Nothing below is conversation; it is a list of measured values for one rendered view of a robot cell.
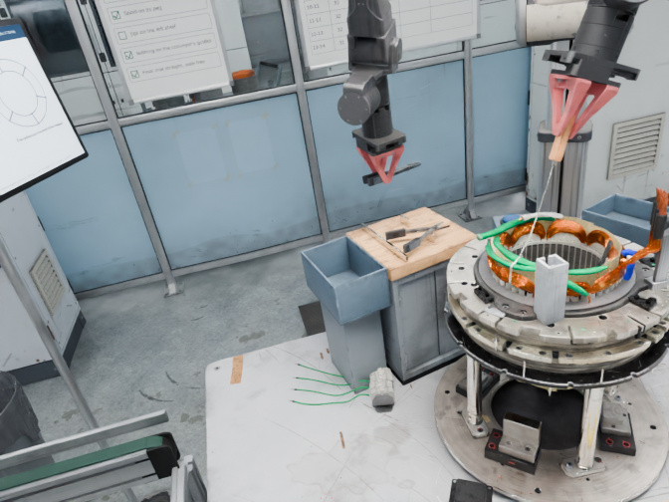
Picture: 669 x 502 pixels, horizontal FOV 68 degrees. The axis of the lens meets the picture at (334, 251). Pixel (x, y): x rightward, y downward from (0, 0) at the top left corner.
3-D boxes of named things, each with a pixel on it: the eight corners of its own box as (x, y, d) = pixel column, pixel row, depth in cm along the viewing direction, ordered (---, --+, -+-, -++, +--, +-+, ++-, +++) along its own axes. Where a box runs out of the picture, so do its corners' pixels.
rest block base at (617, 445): (600, 450, 82) (601, 444, 81) (595, 413, 88) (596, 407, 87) (635, 456, 80) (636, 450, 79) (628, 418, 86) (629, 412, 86)
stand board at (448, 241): (391, 281, 91) (390, 270, 90) (346, 243, 107) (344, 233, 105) (480, 247, 97) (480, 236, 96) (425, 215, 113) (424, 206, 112)
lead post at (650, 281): (669, 287, 69) (685, 211, 64) (651, 291, 69) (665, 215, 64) (659, 281, 71) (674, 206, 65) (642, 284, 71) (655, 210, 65)
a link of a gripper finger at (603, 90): (597, 146, 64) (628, 71, 61) (549, 135, 63) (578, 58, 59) (567, 136, 71) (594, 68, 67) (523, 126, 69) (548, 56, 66)
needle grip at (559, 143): (557, 161, 67) (571, 116, 65) (546, 158, 68) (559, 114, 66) (563, 161, 68) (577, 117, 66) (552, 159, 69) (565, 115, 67)
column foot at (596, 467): (558, 463, 81) (558, 459, 80) (596, 454, 81) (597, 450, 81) (568, 479, 78) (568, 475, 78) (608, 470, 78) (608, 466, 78)
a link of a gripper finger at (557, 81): (602, 147, 65) (634, 73, 61) (555, 136, 63) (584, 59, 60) (572, 137, 71) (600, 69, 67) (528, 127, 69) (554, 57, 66)
